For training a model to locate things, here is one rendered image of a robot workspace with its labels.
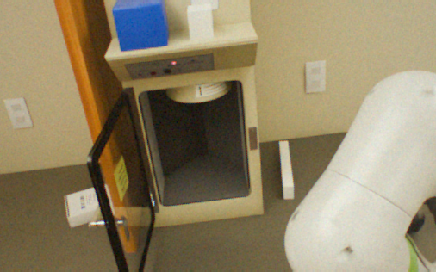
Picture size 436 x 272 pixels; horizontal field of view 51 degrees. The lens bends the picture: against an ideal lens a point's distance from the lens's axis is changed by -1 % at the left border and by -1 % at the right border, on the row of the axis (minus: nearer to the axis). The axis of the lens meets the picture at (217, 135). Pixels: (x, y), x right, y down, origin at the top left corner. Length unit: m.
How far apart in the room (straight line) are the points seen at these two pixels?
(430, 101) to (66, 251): 1.09
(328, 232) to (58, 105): 1.31
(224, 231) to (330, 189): 0.82
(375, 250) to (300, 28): 1.14
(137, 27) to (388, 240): 0.65
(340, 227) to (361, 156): 0.08
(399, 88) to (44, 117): 1.37
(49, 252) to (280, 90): 0.91
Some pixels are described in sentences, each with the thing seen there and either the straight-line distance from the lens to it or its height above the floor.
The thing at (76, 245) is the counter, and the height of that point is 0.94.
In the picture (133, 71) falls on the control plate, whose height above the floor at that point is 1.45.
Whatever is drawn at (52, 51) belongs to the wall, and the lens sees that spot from 1.60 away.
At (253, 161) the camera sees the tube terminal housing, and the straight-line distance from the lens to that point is 1.24.
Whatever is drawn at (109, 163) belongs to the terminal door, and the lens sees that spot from 0.96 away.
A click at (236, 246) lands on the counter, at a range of 1.26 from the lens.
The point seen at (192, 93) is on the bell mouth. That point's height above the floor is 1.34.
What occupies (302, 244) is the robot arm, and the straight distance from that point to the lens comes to 0.51.
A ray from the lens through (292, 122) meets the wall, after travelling 1.70.
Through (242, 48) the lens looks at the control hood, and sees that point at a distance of 0.99.
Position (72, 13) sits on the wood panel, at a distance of 1.00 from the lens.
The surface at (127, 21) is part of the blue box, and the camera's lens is 0.96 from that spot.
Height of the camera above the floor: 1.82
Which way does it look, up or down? 30 degrees down
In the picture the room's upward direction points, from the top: 7 degrees counter-clockwise
